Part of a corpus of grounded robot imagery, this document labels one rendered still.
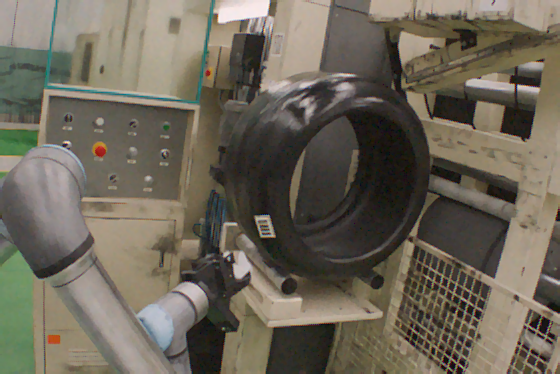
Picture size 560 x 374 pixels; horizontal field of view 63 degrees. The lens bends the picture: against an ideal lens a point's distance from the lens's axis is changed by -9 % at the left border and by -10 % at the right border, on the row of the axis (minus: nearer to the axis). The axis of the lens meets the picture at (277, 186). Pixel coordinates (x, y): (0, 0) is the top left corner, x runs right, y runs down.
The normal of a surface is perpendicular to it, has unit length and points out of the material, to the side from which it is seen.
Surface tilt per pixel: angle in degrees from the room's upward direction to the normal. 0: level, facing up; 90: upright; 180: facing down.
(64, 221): 56
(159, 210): 90
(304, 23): 90
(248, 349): 90
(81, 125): 90
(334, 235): 45
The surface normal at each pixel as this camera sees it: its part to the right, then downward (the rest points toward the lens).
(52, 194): 0.58, -0.50
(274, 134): -0.29, -0.15
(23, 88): 0.56, 0.26
